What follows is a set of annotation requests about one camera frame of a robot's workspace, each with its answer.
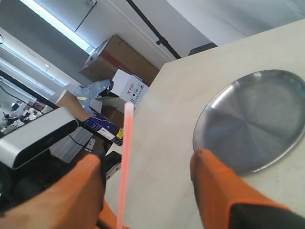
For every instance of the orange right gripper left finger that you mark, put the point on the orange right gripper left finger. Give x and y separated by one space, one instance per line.
74 202

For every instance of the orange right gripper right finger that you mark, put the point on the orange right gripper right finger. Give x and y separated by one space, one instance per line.
225 201

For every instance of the orange rubber band strip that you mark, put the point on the orange rubber band strip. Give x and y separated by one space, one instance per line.
126 150

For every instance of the blue product box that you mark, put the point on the blue product box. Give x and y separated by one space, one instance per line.
106 128

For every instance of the round silver metal plate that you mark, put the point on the round silver metal plate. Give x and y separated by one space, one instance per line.
254 121

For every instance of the small white cardboard box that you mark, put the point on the small white cardboard box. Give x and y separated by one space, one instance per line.
128 87

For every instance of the large brown cardboard box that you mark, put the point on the large brown cardboard box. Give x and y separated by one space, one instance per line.
113 54

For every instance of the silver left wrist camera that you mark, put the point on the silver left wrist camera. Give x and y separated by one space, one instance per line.
21 145

